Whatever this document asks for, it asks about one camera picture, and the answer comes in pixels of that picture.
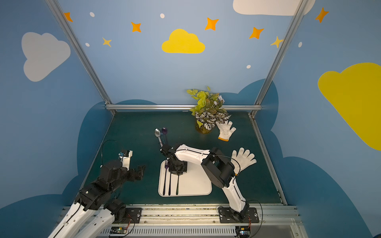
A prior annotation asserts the white rectangular tray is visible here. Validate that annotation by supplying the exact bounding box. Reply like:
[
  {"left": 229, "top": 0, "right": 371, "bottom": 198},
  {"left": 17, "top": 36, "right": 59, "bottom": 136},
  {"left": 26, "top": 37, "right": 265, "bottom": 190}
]
[{"left": 158, "top": 161, "right": 212, "bottom": 197}]

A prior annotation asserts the pink handled silver spoon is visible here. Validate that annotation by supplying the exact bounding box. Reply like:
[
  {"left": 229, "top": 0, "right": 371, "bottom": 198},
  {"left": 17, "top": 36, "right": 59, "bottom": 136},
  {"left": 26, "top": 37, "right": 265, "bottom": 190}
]
[{"left": 154, "top": 129, "right": 163, "bottom": 147}]

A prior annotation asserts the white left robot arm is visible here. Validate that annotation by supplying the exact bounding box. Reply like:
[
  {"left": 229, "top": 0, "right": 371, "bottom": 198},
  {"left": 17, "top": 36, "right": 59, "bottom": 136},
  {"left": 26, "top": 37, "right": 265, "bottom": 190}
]
[{"left": 49, "top": 160, "right": 146, "bottom": 238}]

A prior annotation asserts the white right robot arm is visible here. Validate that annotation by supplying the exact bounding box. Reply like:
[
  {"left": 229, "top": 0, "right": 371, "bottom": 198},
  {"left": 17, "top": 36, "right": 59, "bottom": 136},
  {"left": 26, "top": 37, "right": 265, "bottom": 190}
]
[{"left": 160, "top": 144, "right": 250, "bottom": 219}]

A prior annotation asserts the left green circuit board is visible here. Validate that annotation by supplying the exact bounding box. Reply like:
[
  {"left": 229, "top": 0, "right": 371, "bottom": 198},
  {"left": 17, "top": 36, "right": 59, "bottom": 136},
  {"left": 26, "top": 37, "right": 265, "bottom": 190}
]
[{"left": 109, "top": 227, "right": 129, "bottom": 236}]

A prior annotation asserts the green circuit board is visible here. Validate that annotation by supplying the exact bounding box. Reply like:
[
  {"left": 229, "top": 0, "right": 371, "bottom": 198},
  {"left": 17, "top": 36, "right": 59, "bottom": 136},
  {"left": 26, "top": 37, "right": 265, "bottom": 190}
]
[
  {"left": 235, "top": 226, "right": 251, "bottom": 238},
  {"left": 109, "top": 227, "right": 129, "bottom": 236}
]

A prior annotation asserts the white glove yellow cuff far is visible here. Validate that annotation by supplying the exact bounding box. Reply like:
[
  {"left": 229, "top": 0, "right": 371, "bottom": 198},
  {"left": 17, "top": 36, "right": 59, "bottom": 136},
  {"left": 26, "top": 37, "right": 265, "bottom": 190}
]
[{"left": 216, "top": 121, "right": 236, "bottom": 141}]

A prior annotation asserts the white glove yellow cuff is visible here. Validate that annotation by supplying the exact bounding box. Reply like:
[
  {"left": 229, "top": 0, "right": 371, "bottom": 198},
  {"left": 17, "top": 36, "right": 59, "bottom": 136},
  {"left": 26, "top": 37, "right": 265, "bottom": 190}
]
[
  {"left": 216, "top": 121, "right": 236, "bottom": 141},
  {"left": 231, "top": 147, "right": 257, "bottom": 175}
]

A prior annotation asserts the glass vase with leafy plant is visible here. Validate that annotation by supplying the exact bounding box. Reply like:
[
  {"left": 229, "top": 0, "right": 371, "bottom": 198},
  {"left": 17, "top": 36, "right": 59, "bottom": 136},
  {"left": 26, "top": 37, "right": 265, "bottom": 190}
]
[{"left": 187, "top": 86, "right": 231, "bottom": 134}]

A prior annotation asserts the white glove yellow cuff near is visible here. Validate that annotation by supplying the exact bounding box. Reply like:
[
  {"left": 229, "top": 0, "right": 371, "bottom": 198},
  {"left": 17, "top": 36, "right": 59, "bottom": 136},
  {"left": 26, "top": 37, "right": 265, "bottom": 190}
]
[{"left": 231, "top": 147, "right": 257, "bottom": 175}]

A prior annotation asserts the right green circuit board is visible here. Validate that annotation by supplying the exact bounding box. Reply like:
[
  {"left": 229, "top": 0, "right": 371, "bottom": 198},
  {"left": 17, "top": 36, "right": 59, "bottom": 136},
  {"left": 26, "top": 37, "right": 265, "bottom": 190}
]
[{"left": 235, "top": 226, "right": 251, "bottom": 238}]

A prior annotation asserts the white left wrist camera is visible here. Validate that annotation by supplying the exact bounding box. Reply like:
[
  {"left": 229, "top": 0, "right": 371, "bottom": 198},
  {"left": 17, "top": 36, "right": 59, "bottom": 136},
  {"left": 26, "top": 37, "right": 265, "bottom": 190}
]
[{"left": 119, "top": 150, "right": 133, "bottom": 170}]

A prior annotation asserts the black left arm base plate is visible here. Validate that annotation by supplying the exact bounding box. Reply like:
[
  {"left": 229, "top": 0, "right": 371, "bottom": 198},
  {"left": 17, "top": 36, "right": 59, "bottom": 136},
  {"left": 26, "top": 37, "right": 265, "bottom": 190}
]
[{"left": 119, "top": 207, "right": 142, "bottom": 224}]

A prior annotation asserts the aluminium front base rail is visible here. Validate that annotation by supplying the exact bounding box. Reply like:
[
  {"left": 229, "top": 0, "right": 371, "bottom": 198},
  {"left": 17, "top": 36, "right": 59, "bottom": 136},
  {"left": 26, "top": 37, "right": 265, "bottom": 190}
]
[{"left": 49, "top": 204, "right": 309, "bottom": 238}]

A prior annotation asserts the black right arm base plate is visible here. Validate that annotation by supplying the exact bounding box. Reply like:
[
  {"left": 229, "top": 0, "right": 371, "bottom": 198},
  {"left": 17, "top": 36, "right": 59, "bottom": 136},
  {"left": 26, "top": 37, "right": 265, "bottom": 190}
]
[{"left": 217, "top": 206, "right": 260, "bottom": 224}]

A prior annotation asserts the aluminium back frame rail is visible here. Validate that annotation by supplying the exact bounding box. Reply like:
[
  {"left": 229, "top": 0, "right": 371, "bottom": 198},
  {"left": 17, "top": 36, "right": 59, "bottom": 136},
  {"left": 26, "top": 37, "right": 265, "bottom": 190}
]
[{"left": 105, "top": 104, "right": 263, "bottom": 112}]

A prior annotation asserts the aluminium left frame post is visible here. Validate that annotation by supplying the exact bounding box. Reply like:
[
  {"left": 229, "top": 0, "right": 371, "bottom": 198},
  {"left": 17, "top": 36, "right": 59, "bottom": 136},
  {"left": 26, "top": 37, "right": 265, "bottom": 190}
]
[{"left": 45, "top": 0, "right": 112, "bottom": 108}]

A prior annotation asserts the aluminium frame post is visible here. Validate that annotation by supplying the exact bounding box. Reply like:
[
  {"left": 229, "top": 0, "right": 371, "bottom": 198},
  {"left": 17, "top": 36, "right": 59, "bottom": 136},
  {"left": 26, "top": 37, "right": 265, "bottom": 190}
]
[
  {"left": 45, "top": 0, "right": 112, "bottom": 108},
  {"left": 250, "top": 0, "right": 309, "bottom": 119}
]

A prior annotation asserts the aluminium right frame post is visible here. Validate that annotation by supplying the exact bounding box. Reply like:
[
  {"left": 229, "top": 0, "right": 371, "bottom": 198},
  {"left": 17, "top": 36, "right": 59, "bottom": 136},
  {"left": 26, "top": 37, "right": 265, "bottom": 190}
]
[{"left": 250, "top": 0, "right": 309, "bottom": 119}]

